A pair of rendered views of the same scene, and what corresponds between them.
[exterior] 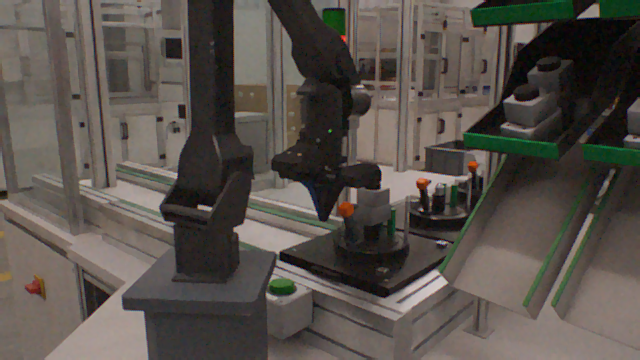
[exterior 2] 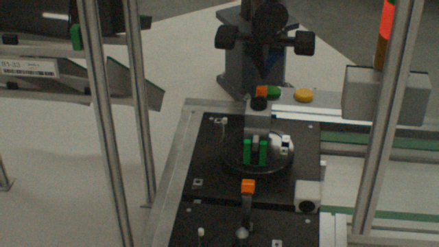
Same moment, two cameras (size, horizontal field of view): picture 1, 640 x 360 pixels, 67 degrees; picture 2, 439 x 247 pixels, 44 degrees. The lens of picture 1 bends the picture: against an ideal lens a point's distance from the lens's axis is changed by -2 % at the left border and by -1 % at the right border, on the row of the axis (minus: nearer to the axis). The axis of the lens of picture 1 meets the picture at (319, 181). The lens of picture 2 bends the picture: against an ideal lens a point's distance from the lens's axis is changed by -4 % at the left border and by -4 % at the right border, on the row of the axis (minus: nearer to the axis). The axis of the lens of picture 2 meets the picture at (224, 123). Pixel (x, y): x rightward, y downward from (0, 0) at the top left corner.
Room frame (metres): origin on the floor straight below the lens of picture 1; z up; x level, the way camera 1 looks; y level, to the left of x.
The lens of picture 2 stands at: (1.48, -0.59, 1.68)
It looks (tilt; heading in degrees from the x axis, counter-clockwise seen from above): 38 degrees down; 146
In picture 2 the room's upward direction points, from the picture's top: straight up
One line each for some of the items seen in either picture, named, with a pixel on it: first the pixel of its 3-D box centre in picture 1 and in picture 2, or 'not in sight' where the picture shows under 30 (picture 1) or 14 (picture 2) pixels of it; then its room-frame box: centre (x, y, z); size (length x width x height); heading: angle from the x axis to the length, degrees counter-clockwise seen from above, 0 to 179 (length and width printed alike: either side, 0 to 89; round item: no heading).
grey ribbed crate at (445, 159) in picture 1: (487, 167); not in sight; (2.80, -0.98, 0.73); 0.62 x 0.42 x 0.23; 49
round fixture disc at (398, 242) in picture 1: (371, 243); (256, 151); (0.85, -0.09, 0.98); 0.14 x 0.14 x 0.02
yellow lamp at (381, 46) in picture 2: not in sight; (394, 50); (1.06, -0.03, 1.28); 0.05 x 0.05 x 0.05
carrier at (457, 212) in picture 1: (438, 199); (241, 245); (1.04, -0.26, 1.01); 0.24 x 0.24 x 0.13; 49
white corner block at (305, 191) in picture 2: not in sight; (306, 197); (0.99, -0.09, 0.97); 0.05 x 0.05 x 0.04; 49
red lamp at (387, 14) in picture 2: not in sight; (400, 18); (1.06, -0.03, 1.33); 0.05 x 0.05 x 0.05
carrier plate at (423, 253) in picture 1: (370, 253); (256, 159); (0.85, -0.09, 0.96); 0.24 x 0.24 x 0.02; 49
